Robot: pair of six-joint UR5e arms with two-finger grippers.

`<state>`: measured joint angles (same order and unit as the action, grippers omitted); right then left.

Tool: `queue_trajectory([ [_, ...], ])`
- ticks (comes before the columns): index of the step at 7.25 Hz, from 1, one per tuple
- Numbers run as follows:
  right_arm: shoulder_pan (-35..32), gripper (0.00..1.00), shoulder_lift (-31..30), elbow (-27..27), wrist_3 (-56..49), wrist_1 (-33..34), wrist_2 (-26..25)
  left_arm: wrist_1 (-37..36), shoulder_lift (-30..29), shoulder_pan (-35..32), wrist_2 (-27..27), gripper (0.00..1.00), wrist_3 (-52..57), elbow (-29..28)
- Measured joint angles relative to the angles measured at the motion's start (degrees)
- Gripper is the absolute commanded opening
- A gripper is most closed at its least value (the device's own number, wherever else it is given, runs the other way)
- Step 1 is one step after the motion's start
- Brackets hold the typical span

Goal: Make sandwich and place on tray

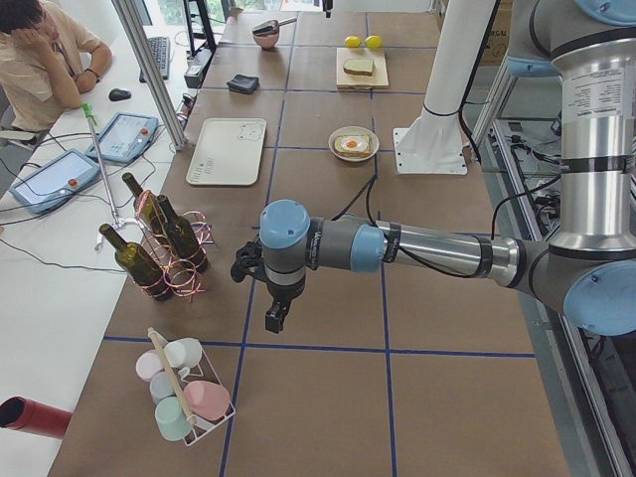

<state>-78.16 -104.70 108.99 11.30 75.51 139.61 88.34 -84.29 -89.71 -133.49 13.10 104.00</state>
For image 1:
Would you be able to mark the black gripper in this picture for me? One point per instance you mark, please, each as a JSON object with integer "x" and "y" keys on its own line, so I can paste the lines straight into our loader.
{"x": 281, "y": 294}

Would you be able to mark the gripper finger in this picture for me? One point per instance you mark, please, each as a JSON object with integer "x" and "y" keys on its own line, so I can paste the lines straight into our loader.
{"x": 328, "y": 7}

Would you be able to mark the bread slice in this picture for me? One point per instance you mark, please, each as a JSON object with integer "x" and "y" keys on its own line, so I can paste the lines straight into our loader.
{"x": 359, "y": 67}
{"x": 363, "y": 154}

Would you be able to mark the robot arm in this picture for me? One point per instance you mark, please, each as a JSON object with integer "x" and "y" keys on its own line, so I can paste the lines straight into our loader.
{"x": 586, "y": 270}

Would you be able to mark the cream bear tray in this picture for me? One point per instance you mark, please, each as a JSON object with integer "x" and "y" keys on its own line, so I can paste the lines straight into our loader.
{"x": 227, "y": 153}

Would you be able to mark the yellow lemon left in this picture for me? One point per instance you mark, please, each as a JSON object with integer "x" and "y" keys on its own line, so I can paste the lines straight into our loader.
{"x": 353, "y": 42}

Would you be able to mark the pink bowl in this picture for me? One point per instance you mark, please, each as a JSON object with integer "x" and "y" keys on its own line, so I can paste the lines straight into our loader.
{"x": 266, "y": 38}

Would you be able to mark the wooden cutting board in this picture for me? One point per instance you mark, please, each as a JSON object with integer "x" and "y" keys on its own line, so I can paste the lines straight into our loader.
{"x": 379, "y": 79}

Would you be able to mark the white cup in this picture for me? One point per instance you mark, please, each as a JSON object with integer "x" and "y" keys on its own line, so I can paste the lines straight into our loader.
{"x": 185, "y": 352}

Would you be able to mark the grey folded cloth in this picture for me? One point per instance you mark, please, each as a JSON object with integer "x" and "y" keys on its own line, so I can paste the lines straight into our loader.
{"x": 243, "y": 84}

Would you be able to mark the white round plate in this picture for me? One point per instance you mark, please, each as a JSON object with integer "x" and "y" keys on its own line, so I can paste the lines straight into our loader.
{"x": 346, "y": 130}

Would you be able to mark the green wine bottle middle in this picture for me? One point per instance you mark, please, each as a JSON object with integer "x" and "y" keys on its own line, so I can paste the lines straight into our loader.
{"x": 181, "y": 236}

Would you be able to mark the green wine bottle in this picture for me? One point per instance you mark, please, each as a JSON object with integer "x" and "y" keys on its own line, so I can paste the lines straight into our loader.
{"x": 139, "y": 264}
{"x": 181, "y": 236}
{"x": 136, "y": 191}

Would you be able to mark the grey cup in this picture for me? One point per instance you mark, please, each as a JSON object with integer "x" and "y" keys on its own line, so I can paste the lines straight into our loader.
{"x": 160, "y": 387}

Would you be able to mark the light pink cup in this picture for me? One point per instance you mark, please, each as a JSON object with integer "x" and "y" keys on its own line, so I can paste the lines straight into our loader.
{"x": 148, "y": 365}

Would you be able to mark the mint green cup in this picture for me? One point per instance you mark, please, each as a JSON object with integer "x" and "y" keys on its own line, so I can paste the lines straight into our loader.
{"x": 171, "y": 420}

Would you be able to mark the fried egg toy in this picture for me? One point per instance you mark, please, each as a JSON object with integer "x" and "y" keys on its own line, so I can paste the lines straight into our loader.
{"x": 353, "y": 144}

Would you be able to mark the green wine bottle front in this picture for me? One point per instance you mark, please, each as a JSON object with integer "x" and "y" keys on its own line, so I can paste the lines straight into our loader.
{"x": 139, "y": 264}

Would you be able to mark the black power strip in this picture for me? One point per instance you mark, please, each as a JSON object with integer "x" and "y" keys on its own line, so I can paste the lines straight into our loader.
{"x": 197, "y": 67}

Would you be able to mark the green wine bottle rear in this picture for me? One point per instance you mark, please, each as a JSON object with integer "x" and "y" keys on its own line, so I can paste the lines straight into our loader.
{"x": 136, "y": 191}

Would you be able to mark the black keyboard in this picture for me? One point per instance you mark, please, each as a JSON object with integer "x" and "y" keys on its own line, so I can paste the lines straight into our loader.
{"x": 160, "y": 49}

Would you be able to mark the black computer mouse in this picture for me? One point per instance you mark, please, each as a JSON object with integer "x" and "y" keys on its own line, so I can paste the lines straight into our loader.
{"x": 119, "y": 94}

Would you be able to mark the teach pendant far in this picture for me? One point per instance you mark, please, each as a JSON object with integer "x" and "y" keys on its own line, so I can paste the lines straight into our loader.
{"x": 126, "y": 136}

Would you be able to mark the teach pendant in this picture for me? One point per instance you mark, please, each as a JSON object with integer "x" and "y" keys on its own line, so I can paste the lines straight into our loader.
{"x": 126, "y": 136}
{"x": 56, "y": 182}

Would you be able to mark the green tipped grabber stick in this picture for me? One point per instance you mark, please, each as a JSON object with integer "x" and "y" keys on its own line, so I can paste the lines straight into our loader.
{"x": 118, "y": 222}

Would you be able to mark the teach pendant near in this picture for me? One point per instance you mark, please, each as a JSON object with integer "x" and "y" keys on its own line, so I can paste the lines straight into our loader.
{"x": 56, "y": 182}

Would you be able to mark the red cylinder tube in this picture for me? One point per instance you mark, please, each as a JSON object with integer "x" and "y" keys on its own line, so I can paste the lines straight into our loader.
{"x": 26, "y": 415}

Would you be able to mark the seated person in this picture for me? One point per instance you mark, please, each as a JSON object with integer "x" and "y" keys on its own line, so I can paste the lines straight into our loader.
{"x": 48, "y": 61}

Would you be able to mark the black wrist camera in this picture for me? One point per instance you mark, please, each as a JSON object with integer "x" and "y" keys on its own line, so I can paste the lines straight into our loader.
{"x": 248, "y": 262}

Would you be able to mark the copper wire bottle rack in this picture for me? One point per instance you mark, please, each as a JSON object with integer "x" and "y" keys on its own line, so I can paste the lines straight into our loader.
{"x": 179, "y": 273}

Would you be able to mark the white wire cup rack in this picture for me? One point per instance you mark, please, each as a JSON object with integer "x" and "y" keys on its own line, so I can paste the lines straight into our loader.
{"x": 180, "y": 378}

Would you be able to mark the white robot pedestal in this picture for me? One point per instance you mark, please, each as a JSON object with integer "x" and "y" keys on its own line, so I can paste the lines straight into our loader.
{"x": 433, "y": 143}

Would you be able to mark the aluminium frame post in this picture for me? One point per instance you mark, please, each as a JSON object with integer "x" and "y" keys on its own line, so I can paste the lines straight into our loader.
{"x": 131, "y": 23}

